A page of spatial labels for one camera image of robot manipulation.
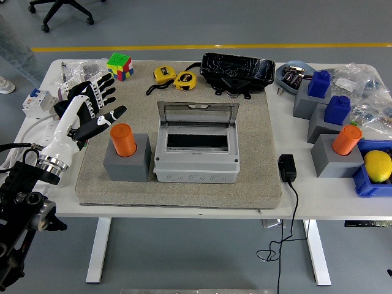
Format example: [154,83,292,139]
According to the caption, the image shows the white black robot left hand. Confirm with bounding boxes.
[39,72,127,165]

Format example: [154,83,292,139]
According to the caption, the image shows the orange cylinder battery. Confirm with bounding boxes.
[331,124,363,156]
[110,123,138,158]

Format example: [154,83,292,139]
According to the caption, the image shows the smoky transparent box lid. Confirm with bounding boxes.
[157,100,240,128]

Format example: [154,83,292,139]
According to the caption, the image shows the black table control box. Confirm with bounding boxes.
[343,219,392,228]

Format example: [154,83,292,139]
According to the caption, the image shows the grey electrical junction box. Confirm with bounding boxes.
[153,121,240,184]

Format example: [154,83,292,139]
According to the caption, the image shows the white circuit breaker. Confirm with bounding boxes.
[21,88,59,119]

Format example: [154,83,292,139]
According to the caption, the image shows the clear bags with white switches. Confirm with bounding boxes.
[56,58,110,92]

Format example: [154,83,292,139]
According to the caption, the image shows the grey block with round hole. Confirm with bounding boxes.
[103,133,151,183]
[311,134,365,179]

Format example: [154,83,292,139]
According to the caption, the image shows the large colourful puzzle cube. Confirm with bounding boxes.
[106,52,135,82]

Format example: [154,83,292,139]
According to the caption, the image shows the person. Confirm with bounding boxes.
[0,13,42,94]

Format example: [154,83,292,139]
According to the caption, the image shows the blue plastic bin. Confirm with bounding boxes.
[352,139,392,198]

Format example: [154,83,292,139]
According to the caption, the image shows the yellow lemon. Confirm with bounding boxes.
[363,149,392,184]

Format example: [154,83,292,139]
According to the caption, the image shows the yellow tape measure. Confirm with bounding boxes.
[145,66,178,97]
[173,70,197,91]

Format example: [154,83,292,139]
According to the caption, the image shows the black office chair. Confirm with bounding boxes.
[28,0,107,33]

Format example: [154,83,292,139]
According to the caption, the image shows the grey-brown mat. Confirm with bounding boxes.
[75,59,282,210]

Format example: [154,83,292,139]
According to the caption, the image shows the black power adapter plug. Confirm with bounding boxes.
[277,154,297,183]

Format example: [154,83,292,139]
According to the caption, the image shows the grey block with square hole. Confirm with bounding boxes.
[307,102,352,145]
[292,80,333,120]

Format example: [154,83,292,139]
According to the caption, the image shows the blue square plug block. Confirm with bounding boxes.
[323,95,352,126]
[307,70,332,99]

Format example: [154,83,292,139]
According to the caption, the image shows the black plastic tray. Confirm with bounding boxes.
[199,51,276,92]

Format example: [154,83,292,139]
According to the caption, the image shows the clear bags of small parts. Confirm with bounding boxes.
[329,62,392,137]

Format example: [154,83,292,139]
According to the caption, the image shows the small dark batteries bundle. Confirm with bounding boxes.
[281,66,307,88]

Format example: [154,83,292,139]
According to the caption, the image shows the blue-grey bowl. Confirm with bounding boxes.
[274,60,316,94]

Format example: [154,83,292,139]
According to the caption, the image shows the white power strip cable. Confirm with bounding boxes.
[0,113,59,175]

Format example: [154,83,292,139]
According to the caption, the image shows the black adapter cord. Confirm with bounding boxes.
[256,180,300,294]

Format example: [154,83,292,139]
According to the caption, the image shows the grey under-table bracket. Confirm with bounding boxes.
[262,219,287,230]

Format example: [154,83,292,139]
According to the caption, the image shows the black plastic bracket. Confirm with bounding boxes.
[214,76,252,100]

